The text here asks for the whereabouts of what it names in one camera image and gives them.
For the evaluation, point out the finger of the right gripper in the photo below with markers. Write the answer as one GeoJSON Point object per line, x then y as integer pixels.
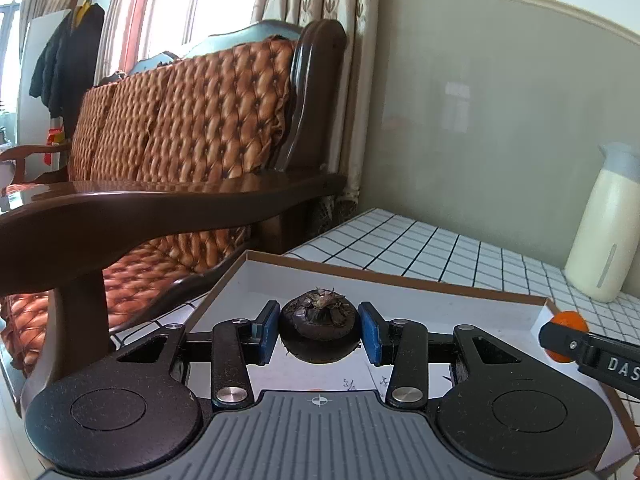
{"type": "Point", "coordinates": [566, 342]}

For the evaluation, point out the beige patterned curtain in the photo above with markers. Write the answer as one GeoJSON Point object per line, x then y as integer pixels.
{"type": "Point", "coordinates": [294, 170]}

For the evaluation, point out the checkered white tablecloth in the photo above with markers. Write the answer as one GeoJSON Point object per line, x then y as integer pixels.
{"type": "Point", "coordinates": [410, 269]}

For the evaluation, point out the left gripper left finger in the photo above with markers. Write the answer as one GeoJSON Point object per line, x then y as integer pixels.
{"type": "Point", "coordinates": [236, 344]}

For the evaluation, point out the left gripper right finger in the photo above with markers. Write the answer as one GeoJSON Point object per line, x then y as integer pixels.
{"type": "Point", "coordinates": [402, 345]}

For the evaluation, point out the wooden sofa with orange cushions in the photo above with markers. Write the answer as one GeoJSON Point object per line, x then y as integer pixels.
{"type": "Point", "coordinates": [209, 116]}

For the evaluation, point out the black coat on rack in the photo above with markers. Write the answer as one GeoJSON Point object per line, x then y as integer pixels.
{"type": "Point", "coordinates": [64, 71]}

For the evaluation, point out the cream grey thermos jug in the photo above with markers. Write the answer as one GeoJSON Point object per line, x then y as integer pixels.
{"type": "Point", "coordinates": [608, 234]}

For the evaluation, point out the dark mangosteen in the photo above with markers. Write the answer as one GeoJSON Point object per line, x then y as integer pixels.
{"type": "Point", "coordinates": [320, 326]}

